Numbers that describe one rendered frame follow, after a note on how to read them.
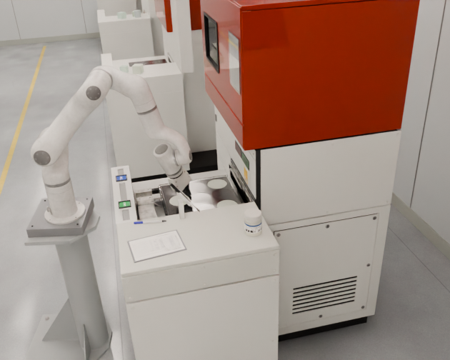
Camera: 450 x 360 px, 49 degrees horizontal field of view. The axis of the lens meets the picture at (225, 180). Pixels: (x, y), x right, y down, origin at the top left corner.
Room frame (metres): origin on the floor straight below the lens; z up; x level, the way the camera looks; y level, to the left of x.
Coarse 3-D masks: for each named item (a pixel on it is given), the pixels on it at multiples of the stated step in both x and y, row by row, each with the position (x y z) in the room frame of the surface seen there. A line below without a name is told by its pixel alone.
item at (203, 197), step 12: (204, 180) 2.24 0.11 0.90; (228, 180) 2.23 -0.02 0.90; (168, 192) 2.13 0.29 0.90; (192, 192) 2.12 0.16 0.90; (204, 192) 2.12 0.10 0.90; (216, 192) 2.11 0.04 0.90; (228, 192) 2.11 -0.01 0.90; (168, 204) 2.02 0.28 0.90; (204, 204) 2.00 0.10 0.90; (216, 204) 2.00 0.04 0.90
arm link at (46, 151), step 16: (96, 80) 1.92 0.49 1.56; (80, 96) 1.90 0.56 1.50; (96, 96) 1.89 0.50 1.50; (64, 112) 1.97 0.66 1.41; (80, 112) 1.95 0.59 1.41; (48, 128) 1.96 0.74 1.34; (64, 128) 1.95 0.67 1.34; (48, 144) 1.92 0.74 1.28; (64, 144) 1.95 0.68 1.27; (48, 160) 1.90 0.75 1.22
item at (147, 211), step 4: (148, 204) 2.06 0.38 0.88; (152, 204) 2.06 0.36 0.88; (140, 208) 2.03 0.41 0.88; (144, 208) 2.03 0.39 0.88; (148, 208) 2.02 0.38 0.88; (152, 208) 2.02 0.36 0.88; (140, 212) 1.99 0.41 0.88; (144, 212) 1.99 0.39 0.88; (148, 212) 1.99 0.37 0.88; (152, 212) 1.98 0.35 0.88; (140, 216) 1.95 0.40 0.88; (144, 216) 1.95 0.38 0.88; (148, 216) 1.95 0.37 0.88; (152, 216) 1.95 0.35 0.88; (156, 216) 1.95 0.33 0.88
